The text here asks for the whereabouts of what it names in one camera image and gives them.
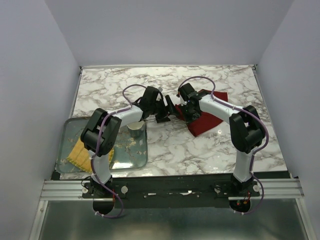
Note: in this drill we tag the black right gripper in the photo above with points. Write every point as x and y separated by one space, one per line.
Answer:
189 119

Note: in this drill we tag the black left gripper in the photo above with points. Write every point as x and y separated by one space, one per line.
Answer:
163 117

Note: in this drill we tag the red cloth napkin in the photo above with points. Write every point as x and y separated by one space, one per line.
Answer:
206 121

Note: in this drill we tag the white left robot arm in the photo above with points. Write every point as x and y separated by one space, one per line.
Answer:
100 132

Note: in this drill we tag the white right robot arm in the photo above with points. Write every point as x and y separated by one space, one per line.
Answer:
202 111

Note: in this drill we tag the white cup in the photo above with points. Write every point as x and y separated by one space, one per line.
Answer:
135 129

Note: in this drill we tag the floral metal tray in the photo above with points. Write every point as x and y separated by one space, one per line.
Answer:
130 148

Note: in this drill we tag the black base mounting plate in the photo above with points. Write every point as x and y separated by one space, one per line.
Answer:
169 192

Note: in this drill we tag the yellow woven coaster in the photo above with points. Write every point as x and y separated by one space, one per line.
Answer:
80 157

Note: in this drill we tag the aluminium frame rail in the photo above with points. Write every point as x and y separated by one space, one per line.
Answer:
72 190

